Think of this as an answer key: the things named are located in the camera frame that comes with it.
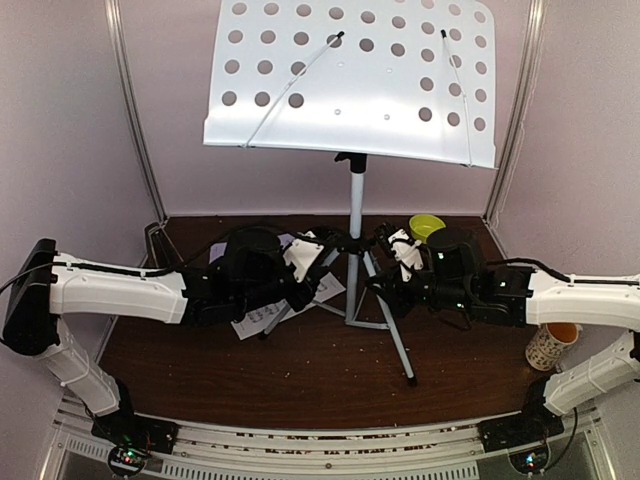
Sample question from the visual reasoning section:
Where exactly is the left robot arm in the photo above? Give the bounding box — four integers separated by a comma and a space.
1, 227, 327, 444

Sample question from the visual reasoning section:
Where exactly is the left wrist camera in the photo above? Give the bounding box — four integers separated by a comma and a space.
283, 226, 339, 284

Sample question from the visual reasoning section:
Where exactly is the purple sheet music page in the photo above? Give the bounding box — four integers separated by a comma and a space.
208, 234, 294, 263

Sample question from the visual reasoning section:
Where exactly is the brown wooden metronome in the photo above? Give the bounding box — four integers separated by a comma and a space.
144, 222, 183, 268

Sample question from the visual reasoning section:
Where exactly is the green plastic bowl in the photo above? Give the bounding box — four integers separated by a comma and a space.
409, 214, 446, 243

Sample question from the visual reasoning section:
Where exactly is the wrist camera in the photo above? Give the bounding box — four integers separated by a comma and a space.
374, 223, 424, 283
283, 226, 339, 284

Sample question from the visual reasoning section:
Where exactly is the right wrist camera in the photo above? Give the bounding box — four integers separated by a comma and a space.
374, 223, 424, 283

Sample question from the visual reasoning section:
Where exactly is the patterned paper cup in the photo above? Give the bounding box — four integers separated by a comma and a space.
525, 323, 582, 372

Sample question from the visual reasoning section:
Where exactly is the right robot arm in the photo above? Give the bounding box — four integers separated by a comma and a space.
368, 224, 639, 442

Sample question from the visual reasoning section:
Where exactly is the white perforated music stand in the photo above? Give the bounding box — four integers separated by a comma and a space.
201, 0, 499, 387

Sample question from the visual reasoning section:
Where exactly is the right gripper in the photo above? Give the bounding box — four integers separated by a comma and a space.
367, 259, 474, 318

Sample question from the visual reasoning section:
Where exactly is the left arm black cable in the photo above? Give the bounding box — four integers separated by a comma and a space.
0, 224, 321, 296

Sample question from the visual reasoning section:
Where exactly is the left aluminium corner post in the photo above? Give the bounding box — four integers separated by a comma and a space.
104, 0, 168, 224

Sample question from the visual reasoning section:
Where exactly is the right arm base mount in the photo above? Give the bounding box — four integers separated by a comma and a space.
478, 414, 564, 475

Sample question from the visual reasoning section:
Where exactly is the aluminium front rail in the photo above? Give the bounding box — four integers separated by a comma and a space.
36, 394, 622, 479

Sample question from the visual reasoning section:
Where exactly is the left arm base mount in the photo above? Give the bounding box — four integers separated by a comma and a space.
91, 415, 179, 477

